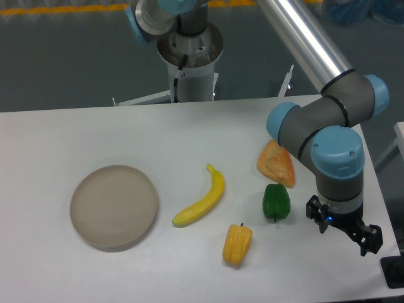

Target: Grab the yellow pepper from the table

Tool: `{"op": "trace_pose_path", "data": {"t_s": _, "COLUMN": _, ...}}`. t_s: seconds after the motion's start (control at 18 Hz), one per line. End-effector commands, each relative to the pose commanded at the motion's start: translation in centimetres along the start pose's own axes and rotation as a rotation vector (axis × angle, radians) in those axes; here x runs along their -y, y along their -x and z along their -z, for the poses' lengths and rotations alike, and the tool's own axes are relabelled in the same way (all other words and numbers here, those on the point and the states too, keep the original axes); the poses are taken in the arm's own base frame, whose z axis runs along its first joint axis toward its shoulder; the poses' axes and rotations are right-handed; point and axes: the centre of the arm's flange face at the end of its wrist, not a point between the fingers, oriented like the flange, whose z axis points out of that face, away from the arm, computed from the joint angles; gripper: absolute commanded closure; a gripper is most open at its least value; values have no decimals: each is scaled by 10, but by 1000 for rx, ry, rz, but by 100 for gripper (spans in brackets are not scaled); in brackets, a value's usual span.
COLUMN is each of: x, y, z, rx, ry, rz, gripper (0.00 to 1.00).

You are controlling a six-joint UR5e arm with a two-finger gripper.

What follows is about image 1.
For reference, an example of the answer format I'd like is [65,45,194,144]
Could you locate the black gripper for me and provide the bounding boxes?
[306,195,383,256]

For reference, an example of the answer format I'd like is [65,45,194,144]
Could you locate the yellow toy pepper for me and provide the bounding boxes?
[222,223,253,267]

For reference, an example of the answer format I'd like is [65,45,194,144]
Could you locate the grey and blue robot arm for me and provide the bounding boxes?
[125,1,389,255]

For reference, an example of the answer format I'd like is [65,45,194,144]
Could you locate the green toy pepper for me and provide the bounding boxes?
[262,184,291,222]

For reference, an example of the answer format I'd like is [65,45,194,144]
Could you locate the black device at table edge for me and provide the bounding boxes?
[380,256,403,289]

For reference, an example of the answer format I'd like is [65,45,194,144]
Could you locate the white furniture edge at right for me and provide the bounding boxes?
[374,121,404,174]

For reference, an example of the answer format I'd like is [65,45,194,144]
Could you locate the yellow toy banana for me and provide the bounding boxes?
[172,164,225,227]

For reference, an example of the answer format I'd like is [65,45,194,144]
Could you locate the blue plastic bags in background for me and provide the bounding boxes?
[322,1,403,26]

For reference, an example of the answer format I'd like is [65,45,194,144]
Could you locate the beige round plate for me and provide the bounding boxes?
[69,165,158,253]

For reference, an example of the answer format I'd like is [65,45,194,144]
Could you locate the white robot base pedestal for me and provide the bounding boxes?
[111,22,295,107]

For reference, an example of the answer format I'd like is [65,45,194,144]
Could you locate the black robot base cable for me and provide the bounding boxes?
[172,54,189,104]

